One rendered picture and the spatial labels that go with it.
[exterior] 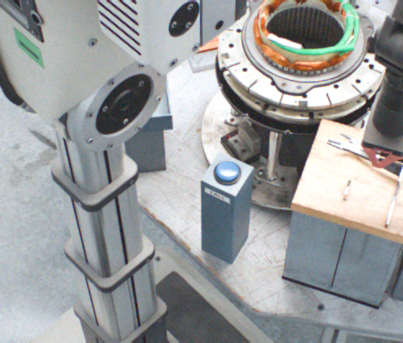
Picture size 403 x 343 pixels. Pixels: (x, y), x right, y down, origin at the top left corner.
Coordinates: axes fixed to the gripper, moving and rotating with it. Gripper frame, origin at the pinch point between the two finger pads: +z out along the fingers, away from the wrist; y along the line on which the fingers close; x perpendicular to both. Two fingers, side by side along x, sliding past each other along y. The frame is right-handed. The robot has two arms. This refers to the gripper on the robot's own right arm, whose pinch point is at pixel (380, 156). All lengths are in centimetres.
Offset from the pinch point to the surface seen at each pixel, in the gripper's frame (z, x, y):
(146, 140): 29, 45, 11
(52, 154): 119, 98, 56
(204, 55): 38, 44, 44
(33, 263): 119, 87, 18
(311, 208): 12.3, 8.4, -5.1
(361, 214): 12.0, 0.2, -3.5
